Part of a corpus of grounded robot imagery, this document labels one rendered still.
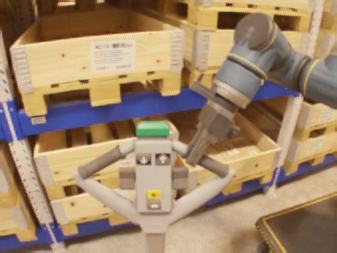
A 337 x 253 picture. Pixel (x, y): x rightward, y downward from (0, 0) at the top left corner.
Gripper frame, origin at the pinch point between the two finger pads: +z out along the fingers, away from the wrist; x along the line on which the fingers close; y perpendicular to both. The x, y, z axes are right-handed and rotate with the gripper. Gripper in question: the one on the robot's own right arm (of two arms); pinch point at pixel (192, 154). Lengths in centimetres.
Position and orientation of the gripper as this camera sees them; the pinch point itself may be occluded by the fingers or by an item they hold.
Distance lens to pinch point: 67.6
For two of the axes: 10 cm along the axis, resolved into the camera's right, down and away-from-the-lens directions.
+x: -0.5, -2.5, 9.7
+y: 8.7, 4.7, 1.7
